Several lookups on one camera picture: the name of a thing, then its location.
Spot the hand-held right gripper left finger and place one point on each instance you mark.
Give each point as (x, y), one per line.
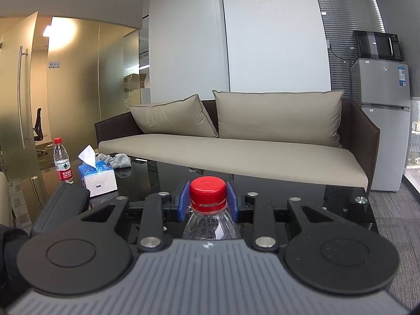
(183, 200)

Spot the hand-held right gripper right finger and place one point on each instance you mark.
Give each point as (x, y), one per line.
(231, 200)

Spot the red bottle cap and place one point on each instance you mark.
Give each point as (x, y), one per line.
(208, 193)

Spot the clear plastic water bottle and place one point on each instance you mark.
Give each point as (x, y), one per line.
(210, 226)

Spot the capped water bottle red label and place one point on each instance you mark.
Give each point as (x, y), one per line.
(63, 167)

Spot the beige and brown sofa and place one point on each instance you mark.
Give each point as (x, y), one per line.
(229, 157)

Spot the white and blue tissue box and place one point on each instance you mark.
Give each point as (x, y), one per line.
(100, 182)

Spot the beige armchair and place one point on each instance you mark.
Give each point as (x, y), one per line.
(5, 200)

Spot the grey cloth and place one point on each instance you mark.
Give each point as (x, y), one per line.
(118, 160)

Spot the black office chair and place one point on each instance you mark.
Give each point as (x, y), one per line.
(39, 131)

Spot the beige sofa cushion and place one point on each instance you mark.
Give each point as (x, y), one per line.
(279, 118)
(170, 118)

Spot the frosted glass door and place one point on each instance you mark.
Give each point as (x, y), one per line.
(10, 105)

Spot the cardboard box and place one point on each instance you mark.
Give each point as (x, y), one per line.
(135, 82)

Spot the silver round table fitting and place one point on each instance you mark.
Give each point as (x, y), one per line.
(361, 200)

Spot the silver fridge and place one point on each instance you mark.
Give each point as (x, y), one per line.
(384, 121)

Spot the glass window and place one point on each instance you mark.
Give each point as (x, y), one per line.
(413, 137)

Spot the black microwave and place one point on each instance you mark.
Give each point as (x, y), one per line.
(375, 44)

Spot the small wall sign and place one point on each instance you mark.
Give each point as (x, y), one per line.
(54, 65)

